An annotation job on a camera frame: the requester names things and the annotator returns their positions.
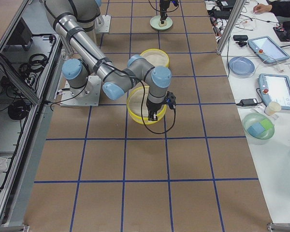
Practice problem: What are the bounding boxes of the yellow rimmed bamboo steamer tray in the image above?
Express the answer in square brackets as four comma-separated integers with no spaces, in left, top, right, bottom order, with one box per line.
[127,86,167,125]

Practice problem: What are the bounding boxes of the white paper cup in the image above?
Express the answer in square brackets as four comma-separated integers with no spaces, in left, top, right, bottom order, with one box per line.
[264,101,281,116]

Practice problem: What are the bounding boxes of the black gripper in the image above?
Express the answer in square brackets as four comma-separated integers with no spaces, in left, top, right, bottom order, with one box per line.
[159,0,170,22]
[146,99,164,120]

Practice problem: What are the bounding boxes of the blue plate on side table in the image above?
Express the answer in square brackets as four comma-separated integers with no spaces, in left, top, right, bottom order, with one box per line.
[229,57,255,78]

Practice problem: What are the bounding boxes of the mint green plate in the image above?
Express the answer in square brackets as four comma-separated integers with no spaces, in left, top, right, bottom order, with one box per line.
[150,15,173,30]

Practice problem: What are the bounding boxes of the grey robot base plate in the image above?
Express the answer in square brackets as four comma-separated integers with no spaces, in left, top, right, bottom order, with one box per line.
[60,75,102,107]

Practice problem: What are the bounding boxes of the aluminium frame rail left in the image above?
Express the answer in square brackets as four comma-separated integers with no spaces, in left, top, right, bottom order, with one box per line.
[0,53,42,105]

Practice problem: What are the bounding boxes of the upper blue teach pendant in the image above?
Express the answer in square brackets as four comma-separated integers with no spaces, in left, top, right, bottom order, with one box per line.
[247,36,290,63]

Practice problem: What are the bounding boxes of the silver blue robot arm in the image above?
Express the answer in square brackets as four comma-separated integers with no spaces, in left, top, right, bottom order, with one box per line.
[43,0,176,121]

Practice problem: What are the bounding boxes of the blue teach pendant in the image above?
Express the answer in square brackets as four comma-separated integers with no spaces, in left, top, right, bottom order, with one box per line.
[258,73,290,110]
[247,36,290,63]

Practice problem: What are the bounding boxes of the black power adapter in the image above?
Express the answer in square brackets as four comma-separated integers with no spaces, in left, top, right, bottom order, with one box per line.
[236,98,261,107]

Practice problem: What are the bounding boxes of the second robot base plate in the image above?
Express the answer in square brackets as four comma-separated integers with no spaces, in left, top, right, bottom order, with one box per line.
[94,15,112,34]

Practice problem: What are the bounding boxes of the lower blue teach pendant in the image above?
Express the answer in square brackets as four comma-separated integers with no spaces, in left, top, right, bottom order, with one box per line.
[258,73,290,110]

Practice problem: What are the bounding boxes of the black wrist camera with cable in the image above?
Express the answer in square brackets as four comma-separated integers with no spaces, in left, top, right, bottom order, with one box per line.
[165,91,176,110]

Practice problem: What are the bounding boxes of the green bowl with sponges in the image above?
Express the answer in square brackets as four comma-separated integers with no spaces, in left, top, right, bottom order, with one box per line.
[242,113,275,145]

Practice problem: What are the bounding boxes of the black coiled cables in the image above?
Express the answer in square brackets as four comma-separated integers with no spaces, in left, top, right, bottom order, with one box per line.
[19,53,49,78]

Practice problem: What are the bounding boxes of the person's hand at table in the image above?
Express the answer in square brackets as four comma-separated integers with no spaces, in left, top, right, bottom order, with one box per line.
[253,3,273,14]

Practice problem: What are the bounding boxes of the black webcam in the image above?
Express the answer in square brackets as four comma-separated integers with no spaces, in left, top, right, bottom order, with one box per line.
[233,35,248,47]

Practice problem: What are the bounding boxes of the aluminium frame post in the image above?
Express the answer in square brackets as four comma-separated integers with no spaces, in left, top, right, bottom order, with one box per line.
[216,0,246,55]

